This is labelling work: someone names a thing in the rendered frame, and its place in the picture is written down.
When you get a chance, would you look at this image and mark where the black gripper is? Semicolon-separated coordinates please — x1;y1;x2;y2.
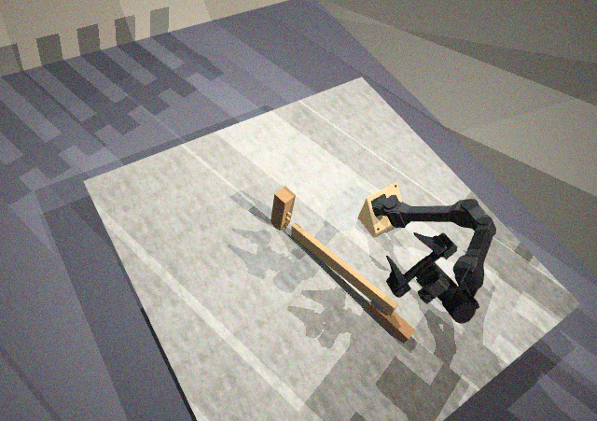
386;232;457;298

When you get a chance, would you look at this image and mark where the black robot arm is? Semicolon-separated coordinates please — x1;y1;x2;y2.
371;194;496;323

